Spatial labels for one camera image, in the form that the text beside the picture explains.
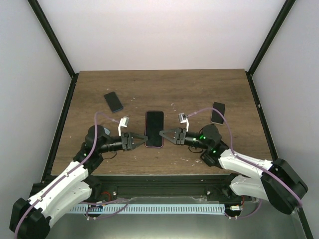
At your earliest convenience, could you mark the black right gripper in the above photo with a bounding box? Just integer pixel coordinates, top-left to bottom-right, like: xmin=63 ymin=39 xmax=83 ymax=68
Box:
xmin=159 ymin=128 xmax=210 ymax=150

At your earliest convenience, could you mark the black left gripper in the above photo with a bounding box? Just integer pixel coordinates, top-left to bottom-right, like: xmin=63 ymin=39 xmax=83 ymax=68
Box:
xmin=98 ymin=132 xmax=149 ymax=154

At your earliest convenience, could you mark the magenta phone black screen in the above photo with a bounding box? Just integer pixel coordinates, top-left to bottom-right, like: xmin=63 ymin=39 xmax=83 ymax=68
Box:
xmin=145 ymin=111 xmax=164 ymax=148

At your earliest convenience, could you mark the white phone black screen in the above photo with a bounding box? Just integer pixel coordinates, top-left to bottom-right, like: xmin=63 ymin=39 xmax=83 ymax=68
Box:
xmin=211 ymin=102 xmax=226 ymax=124

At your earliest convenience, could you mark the small black phone case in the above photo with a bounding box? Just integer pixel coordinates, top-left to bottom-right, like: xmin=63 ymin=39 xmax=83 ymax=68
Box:
xmin=200 ymin=152 xmax=215 ymax=167

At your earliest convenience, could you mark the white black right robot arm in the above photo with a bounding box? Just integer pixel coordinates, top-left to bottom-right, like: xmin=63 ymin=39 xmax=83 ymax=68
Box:
xmin=159 ymin=124 xmax=308 ymax=214

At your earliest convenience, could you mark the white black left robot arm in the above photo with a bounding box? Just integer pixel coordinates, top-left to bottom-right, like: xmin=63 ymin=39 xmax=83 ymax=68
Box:
xmin=9 ymin=125 xmax=148 ymax=239

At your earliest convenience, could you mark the light blue phone case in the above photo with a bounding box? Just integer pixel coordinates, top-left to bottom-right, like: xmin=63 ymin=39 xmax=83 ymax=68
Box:
xmin=104 ymin=128 xmax=110 ymax=135

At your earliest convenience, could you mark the blue phone black screen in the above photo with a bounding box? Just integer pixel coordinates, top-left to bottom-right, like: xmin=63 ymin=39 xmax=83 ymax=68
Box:
xmin=104 ymin=92 xmax=123 ymax=113

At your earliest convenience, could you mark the grey metal front plate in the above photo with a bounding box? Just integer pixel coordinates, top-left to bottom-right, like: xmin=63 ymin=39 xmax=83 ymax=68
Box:
xmin=48 ymin=201 xmax=306 ymax=239

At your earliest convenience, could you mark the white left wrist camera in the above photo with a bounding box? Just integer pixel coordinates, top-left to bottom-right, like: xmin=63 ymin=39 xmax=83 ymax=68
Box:
xmin=118 ymin=117 xmax=130 ymax=136

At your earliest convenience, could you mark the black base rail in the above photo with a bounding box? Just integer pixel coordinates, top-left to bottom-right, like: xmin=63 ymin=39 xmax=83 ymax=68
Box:
xmin=86 ymin=174 xmax=257 ymax=204

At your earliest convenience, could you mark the light blue slotted cable duct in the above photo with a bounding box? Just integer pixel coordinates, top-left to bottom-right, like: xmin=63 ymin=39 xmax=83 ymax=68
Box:
xmin=69 ymin=204 xmax=225 ymax=215

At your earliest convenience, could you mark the black frame post left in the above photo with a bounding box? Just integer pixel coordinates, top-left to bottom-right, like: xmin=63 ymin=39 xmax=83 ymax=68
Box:
xmin=26 ymin=0 xmax=76 ymax=78

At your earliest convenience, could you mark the black frame post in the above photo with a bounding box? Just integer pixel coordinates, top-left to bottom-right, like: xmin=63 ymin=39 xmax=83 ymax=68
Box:
xmin=248 ymin=0 xmax=297 ymax=75
xmin=26 ymin=0 xmax=76 ymax=78

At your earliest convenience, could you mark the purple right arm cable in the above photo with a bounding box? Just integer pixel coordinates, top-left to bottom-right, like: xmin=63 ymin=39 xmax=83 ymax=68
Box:
xmin=185 ymin=107 xmax=304 ymax=209

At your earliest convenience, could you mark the black frame post right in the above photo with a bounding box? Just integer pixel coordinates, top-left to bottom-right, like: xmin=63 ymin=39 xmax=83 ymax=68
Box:
xmin=248 ymin=0 xmax=297 ymax=75

